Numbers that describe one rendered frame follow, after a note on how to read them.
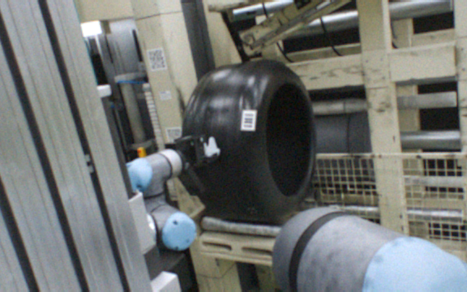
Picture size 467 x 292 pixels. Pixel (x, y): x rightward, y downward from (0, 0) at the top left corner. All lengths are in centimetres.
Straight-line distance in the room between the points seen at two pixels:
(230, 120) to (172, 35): 44
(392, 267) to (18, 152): 33
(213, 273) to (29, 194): 145
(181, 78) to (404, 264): 129
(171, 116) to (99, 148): 116
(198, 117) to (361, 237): 98
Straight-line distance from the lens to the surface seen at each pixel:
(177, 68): 158
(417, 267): 40
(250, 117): 127
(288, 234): 48
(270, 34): 178
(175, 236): 93
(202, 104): 137
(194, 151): 116
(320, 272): 44
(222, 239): 157
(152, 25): 159
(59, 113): 44
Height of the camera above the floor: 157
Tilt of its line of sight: 15 degrees down
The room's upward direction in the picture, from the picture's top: 11 degrees counter-clockwise
